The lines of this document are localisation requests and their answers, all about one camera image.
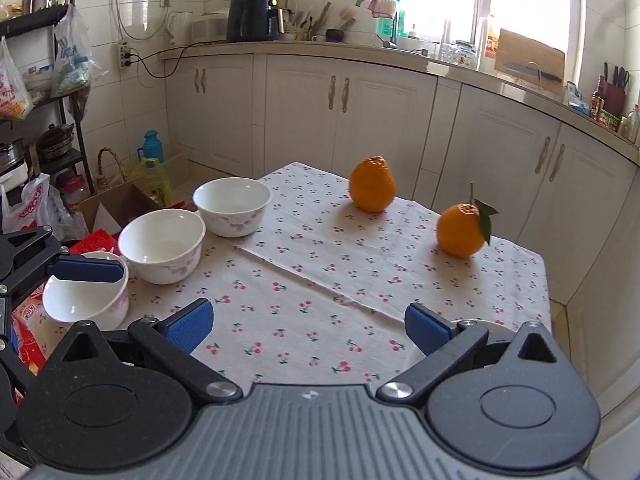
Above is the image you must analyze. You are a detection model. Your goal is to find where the dark air fryer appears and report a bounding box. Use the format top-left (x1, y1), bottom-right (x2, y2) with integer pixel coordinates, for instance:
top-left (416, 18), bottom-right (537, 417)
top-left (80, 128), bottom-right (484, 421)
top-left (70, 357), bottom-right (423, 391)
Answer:
top-left (226, 0), bottom-right (280, 42)

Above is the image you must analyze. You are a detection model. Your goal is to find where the red lidded jar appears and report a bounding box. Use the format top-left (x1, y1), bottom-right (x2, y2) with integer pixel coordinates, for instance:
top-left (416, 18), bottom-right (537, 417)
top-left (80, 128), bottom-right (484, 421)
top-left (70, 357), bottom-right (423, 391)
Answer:
top-left (62, 172), bottom-right (91, 201)

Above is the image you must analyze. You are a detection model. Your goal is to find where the white electric kettle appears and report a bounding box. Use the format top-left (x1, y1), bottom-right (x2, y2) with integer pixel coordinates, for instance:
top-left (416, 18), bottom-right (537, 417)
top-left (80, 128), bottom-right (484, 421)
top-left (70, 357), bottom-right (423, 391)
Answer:
top-left (167, 11), bottom-right (193, 47)

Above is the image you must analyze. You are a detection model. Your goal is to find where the beige kitchen countertop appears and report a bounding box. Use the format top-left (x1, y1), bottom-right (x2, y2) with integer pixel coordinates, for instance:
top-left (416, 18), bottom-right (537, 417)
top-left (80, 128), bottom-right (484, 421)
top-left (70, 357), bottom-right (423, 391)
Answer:
top-left (162, 40), bottom-right (640, 166)

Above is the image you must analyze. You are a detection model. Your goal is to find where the white floral bowl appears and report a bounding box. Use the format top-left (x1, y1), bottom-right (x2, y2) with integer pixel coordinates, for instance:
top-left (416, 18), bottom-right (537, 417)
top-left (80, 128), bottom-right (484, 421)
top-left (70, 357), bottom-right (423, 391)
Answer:
top-left (193, 177), bottom-right (272, 238)
top-left (42, 252), bottom-right (130, 332)
top-left (118, 210), bottom-right (206, 286)

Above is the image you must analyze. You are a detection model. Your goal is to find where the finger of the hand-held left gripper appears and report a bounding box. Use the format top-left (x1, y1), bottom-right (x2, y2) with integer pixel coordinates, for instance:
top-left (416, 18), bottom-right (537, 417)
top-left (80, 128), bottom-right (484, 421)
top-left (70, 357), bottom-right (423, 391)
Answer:
top-left (0, 226), bottom-right (126, 288)

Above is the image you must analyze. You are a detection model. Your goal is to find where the printed snack plastic bag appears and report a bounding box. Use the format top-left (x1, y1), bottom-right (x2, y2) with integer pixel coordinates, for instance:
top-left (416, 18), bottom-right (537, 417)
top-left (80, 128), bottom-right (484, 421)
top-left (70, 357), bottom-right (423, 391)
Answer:
top-left (0, 35), bottom-right (35, 121)

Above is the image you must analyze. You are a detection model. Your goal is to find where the red knife block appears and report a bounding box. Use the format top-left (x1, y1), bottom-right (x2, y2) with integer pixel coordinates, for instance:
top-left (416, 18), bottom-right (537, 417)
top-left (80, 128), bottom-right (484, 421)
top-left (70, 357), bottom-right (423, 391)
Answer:
top-left (597, 62), bottom-right (630, 111)

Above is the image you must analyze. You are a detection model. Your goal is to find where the utensil holder with utensils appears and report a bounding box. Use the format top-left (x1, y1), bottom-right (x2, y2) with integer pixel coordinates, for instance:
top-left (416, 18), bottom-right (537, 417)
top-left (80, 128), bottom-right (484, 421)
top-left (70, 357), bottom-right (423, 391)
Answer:
top-left (295, 2), bottom-right (357, 42)

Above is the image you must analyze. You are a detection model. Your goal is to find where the clear plastic bag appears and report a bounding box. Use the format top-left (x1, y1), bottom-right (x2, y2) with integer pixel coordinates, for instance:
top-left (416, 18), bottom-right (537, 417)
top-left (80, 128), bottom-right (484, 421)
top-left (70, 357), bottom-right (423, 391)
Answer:
top-left (52, 4), bottom-right (108, 96)

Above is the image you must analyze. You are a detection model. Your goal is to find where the wicker basket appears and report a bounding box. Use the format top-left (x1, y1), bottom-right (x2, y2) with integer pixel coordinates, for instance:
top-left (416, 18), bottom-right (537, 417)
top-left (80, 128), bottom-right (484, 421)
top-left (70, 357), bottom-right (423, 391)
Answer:
top-left (96, 147), bottom-right (128, 191)

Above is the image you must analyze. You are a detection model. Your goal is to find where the open cardboard box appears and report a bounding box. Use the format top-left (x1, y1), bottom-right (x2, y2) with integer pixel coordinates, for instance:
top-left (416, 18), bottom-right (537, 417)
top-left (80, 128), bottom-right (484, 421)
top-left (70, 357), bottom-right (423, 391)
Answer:
top-left (75, 182), bottom-right (166, 241)

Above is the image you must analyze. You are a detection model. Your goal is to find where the orange with green leaf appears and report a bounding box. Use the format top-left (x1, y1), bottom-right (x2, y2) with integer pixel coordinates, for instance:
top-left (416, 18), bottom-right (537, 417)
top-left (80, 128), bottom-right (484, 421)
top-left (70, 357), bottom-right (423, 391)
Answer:
top-left (436, 183), bottom-right (500, 259)

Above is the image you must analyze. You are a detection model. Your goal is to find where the red printed carton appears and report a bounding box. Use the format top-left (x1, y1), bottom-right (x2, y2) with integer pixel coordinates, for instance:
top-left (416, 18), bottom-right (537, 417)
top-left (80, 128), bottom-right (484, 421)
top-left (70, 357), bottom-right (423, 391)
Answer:
top-left (10, 229), bottom-right (122, 376)

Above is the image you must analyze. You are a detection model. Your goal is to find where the red white plastic bag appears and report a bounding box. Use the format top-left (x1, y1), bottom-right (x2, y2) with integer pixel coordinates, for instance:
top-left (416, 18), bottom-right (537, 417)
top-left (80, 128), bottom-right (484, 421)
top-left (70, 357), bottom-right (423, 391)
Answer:
top-left (2, 174), bottom-right (51, 233)

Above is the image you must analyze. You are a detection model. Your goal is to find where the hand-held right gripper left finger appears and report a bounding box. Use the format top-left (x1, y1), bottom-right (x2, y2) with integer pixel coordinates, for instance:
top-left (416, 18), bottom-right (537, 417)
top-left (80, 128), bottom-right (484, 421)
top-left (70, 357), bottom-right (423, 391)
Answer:
top-left (60, 298), bottom-right (243, 403)

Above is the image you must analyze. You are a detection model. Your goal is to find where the dark cooking pot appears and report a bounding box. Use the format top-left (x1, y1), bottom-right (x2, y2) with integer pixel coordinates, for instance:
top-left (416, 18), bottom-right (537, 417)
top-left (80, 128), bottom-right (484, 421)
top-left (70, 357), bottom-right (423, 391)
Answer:
top-left (37, 122), bottom-right (76, 162)

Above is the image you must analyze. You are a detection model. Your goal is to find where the black shelf rack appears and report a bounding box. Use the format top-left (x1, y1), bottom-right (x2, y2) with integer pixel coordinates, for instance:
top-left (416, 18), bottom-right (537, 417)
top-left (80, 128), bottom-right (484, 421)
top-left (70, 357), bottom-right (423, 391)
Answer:
top-left (0, 4), bottom-right (96, 201)

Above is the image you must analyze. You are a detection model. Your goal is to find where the steel pot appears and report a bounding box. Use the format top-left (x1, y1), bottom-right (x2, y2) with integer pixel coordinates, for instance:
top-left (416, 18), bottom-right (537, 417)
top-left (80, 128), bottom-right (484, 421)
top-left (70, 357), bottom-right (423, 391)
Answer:
top-left (0, 140), bottom-right (28, 181)

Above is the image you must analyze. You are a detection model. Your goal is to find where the orange with knobbed top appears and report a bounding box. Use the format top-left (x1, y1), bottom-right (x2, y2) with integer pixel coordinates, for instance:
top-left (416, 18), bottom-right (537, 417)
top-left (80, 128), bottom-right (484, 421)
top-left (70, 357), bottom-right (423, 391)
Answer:
top-left (348, 156), bottom-right (397, 213)

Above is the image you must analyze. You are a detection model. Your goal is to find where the white rice cooker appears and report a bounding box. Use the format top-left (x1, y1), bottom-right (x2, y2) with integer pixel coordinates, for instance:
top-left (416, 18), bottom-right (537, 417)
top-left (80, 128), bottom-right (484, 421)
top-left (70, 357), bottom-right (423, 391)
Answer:
top-left (192, 11), bottom-right (229, 41)

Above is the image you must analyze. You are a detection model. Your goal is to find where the blue thermos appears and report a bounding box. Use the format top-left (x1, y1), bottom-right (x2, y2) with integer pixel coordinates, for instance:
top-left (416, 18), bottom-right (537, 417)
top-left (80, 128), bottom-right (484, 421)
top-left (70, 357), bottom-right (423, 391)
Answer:
top-left (138, 130), bottom-right (165, 166)

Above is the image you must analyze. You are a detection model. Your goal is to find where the cherry print tablecloth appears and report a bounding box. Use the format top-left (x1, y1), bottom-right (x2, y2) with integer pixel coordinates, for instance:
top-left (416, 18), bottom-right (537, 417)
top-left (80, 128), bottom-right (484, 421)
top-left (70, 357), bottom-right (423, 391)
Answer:
top-left (112, 161), bottom-right (553, 401)

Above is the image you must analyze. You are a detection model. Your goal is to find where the green dish soap bottle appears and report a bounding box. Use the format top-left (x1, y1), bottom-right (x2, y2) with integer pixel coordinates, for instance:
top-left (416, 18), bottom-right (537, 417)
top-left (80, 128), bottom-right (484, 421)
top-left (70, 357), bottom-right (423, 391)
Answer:
top-left (376, 0), bottom-right (407, 38)

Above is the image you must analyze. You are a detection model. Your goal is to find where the wooden cutting board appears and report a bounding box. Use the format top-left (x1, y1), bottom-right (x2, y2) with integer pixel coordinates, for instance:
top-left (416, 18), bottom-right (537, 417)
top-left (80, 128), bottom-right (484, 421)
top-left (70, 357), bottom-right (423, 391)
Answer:
top-left (495, 28), bottom-right (567, 95)

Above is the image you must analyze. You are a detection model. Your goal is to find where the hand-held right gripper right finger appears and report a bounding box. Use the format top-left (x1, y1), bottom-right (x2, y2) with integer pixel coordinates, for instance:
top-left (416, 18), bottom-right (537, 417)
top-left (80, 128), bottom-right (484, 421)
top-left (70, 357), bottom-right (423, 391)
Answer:
top-left (376, 302), bottom-right (568, 403)

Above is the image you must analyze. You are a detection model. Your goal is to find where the glass jar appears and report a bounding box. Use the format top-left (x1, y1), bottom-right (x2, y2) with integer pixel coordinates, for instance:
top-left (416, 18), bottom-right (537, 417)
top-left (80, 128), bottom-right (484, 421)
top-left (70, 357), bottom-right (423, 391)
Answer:
top-left (440, 40), bottom-right (478, 68)

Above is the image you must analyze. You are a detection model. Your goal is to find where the blue white packet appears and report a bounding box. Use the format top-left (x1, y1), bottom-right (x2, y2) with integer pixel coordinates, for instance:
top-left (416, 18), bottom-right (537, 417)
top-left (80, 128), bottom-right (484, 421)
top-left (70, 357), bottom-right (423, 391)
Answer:
top-left (565, 82), bottom-right (591, 116)

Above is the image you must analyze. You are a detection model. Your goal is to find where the dark sauce bottle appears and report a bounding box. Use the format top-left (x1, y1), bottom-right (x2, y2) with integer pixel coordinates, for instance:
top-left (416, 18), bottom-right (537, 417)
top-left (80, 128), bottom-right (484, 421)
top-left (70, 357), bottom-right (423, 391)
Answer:
top-left (591, 76), bottom-right (606, 120)

